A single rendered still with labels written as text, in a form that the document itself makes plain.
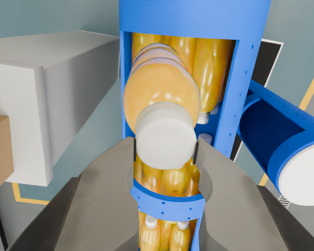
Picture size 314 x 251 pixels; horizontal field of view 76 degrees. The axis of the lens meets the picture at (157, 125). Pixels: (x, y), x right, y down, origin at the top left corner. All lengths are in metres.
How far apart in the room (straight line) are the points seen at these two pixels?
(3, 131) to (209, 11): 0.47
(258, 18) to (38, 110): 0.46
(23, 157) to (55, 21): 1.25
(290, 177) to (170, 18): 0.66
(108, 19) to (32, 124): 1.17
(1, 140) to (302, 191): 0.91
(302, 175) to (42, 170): 0.79
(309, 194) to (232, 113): 0.57
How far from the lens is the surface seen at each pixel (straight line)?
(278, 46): 1.62
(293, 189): 0.87
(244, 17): 0.36
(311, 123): 0.89
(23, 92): 0.52
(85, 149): 1.99
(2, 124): 0.55
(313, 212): 2.98
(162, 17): 0.34
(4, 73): 0.52
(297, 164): 0.80
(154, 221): 0.72
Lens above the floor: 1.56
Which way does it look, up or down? 63 degrees down
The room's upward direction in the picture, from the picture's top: 179 degrees counter-clockwise
